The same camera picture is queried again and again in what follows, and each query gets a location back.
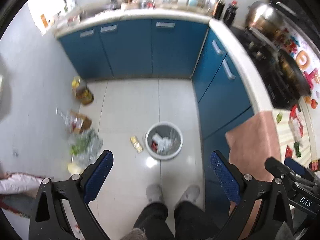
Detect green pepper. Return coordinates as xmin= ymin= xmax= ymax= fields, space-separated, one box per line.
xmin=293 ymin=141 xmax=302 ymax=158

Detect red white food bag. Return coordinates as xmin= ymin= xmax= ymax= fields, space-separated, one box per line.
xmin=288 ymin=104 xmax=304 ymax=145

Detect yellow snack wrapper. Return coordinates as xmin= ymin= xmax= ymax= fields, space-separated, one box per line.
xmin=130 ymin=136 xmax=143 ymax=153

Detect white round trash bin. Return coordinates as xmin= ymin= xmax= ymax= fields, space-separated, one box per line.
xmin=144 ymin=121 xmax=183 ymax=160

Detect blue kitchen cabinets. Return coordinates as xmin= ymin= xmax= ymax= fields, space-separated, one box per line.
xmin=56 ymin=18 xmax=255 ymax=213

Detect pink cloth mat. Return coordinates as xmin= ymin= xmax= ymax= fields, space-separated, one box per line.
xmin=224 ymin=110 xmax=282 ymax=238

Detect clear bag of greens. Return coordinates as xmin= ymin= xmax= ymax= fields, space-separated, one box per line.
xmin=69 ymin=128 xmax=103 ymax=168

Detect right grey slipper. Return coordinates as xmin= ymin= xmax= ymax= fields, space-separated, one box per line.
xmin=179 ymin=185 xmax=200 ymax=204

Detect grey slipper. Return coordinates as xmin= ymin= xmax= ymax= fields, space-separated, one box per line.
xmin=146 ymin=184 xmax=163 ymax=203
xmin=179 ymin=185 xmax=200 ymax=204

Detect black trouser legs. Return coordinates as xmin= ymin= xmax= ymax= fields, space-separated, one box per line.
xmin=132 ymin=201 xmax=221 ymax=240

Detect brown cardboard box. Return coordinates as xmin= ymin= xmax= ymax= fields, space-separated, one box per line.
xmin=70 ymin=111 xmax=92 ymax=134

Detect left grey slipper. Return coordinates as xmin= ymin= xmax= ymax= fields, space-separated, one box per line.
xmin=146 ymin=184 xmax=163 ymax=203

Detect clear plastic bag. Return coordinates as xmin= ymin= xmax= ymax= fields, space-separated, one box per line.
xmin=55 ymin=108 xmax=74 ymax=132

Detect red white sack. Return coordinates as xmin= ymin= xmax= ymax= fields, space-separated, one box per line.
xmin=1 ymin=172 xmax=43 ymax=218

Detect black wok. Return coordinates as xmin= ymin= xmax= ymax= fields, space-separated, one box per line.
xmin=278 ymin=49 xmax=311 ymax=96

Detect cooking oil bottle yellow cap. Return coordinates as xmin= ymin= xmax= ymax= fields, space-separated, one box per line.
xmin=71 ymin=76 xmax=94 ymax=105

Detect black gas stove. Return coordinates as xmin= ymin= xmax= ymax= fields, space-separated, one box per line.
xmin=231 ymin=27 xmax=299 ymax=110

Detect steel pot with lid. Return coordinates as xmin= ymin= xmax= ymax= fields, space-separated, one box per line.
xmin=245 ymin=1 xmax=284 ymax=36

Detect dark soy sauce bottle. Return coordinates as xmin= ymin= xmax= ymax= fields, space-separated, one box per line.
xmin=213 ymin=0 xmax=225 ymax=20

